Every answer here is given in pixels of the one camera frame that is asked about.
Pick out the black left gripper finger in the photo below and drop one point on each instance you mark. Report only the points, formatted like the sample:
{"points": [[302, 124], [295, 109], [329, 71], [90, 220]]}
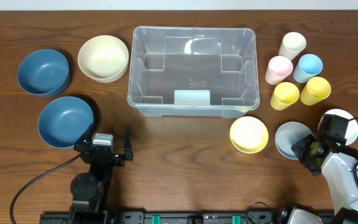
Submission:
{"points": [[86, 137], [127, 147]]}

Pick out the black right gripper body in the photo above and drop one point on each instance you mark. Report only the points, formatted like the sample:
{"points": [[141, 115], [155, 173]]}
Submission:
{"points": [[303, 150]]}

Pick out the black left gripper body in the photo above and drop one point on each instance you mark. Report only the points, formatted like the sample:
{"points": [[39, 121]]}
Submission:
{"points": [[118, 161]]}

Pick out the grey small bowl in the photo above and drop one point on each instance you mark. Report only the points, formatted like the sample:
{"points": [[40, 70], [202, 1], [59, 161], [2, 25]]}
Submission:
{"points": [[287, 135]]}

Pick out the white small bowl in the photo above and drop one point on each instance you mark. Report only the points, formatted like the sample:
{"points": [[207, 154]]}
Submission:
{"points": [[352, 129]]}

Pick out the yellow cup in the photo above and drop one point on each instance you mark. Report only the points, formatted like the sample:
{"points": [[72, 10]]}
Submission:
{"points": [[316, 90], [284, 95]]}

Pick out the yellow small bowl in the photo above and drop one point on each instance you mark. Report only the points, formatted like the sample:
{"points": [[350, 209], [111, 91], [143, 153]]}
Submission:
{"points": [[249, 135]]}

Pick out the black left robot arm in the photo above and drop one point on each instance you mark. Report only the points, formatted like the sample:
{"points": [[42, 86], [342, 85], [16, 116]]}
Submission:
{"points": [[90, 189]]}

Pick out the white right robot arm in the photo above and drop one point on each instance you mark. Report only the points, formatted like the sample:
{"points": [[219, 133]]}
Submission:
{"points": [[338, 163]]}

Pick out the white label in container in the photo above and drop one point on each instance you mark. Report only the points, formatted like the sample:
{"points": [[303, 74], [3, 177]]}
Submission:
{"points": [[192, 97]]}

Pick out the clear plastic storage container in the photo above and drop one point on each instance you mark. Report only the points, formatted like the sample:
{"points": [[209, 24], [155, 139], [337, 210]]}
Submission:
{"points": [[221, 60]]}

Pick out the dark blue bowl lower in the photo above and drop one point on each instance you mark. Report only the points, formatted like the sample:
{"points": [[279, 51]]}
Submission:
{"points": [[64, 120]]}

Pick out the dark blue bowl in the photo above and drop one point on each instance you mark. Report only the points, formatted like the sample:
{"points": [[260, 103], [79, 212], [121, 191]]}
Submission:
{"points": [[44, 73], [64, 120]]}

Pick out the dark blue bowl upper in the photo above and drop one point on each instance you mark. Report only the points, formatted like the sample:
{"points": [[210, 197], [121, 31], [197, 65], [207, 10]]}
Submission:
{"points": [[44, 73]]}

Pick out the cream bowl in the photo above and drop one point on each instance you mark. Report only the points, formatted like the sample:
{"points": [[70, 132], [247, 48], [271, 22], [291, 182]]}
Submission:
{"points": [[104, 58]]}

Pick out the light blue cup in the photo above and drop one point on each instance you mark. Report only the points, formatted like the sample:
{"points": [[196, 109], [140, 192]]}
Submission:
{"points": [[309, 66]]}

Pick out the pink cup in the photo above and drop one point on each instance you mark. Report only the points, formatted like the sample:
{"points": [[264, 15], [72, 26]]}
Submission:
{"points": [[279, 67]]}

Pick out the cream cup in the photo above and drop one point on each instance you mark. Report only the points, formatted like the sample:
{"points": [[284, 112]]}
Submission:
{"points": [[292, 44]]}

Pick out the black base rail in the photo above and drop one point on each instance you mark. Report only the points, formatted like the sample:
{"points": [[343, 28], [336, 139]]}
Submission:
{"points": [[253, 216]]}

